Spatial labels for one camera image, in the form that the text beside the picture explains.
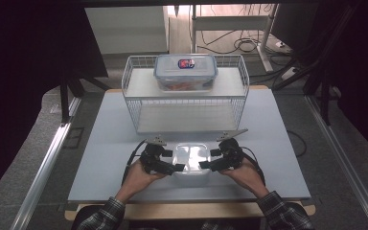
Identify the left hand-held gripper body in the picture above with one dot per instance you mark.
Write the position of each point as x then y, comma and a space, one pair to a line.
150, 158

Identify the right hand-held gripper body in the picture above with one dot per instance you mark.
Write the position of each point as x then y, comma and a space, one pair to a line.
233, 155

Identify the white food container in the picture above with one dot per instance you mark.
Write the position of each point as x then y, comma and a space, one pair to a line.
191, 158

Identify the clear food container base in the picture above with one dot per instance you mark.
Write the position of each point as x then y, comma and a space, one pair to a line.
185, 86

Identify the clear lid with blue rim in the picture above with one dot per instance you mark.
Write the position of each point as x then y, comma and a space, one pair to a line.
171, 69

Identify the person's right hand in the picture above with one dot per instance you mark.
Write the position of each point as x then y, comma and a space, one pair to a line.
247, 175

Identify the person's left hand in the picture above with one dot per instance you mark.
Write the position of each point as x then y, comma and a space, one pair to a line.
135, 180

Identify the dark floor grate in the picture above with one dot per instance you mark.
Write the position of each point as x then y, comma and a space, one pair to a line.
74, 137

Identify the white power strip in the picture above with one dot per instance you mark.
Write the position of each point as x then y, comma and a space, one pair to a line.
289, 73

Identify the black metal stand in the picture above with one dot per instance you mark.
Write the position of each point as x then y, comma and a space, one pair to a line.
325, 102
64, 102

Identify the white cabinet panel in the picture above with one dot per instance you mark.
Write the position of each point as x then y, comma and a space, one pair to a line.
124, 28

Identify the dark monitor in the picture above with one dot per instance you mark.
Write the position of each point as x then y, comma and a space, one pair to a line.
295, 25

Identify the dark curtain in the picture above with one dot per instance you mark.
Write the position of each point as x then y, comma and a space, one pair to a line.
361, 70
22, 80

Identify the aluminium rail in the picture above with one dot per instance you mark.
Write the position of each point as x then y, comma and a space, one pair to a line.
44, 169
348, 166

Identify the white desk frame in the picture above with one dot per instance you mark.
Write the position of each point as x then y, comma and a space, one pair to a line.
230, 23

